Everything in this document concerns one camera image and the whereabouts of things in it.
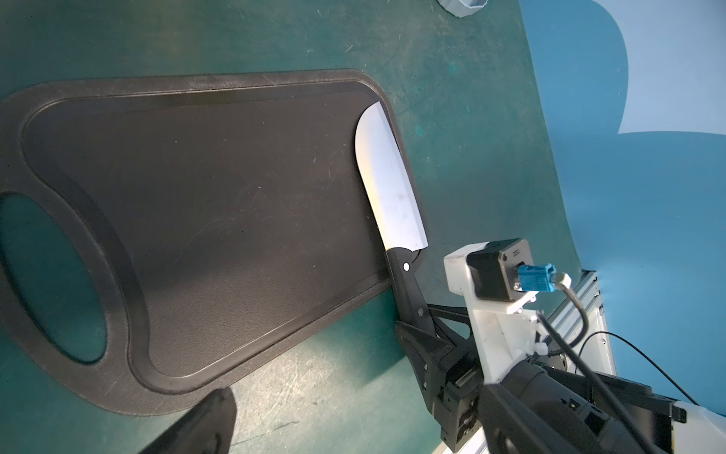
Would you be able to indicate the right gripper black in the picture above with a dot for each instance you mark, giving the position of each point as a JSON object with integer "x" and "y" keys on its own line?
{"x": 448, "y": 371}

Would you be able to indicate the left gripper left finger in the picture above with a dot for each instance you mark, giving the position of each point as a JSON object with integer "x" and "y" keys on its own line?
{"x": 207, "y": 428}

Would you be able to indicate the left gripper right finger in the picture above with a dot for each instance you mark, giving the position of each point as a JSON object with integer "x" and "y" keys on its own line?
{"x": 511, "y": 427}

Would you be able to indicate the black cutting board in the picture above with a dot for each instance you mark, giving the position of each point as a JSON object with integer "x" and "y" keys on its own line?
{"x": 221, "y": 219}

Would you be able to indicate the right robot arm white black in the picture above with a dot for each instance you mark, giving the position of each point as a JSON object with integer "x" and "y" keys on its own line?
{"x": 540, "y": 409}

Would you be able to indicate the lavender plant in white pot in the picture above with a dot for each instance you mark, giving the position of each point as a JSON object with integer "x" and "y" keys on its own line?
{"x": 463, "y": 8}

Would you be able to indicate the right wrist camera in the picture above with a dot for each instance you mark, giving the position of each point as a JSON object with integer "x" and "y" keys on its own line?
{"x": 497, "y": 279}

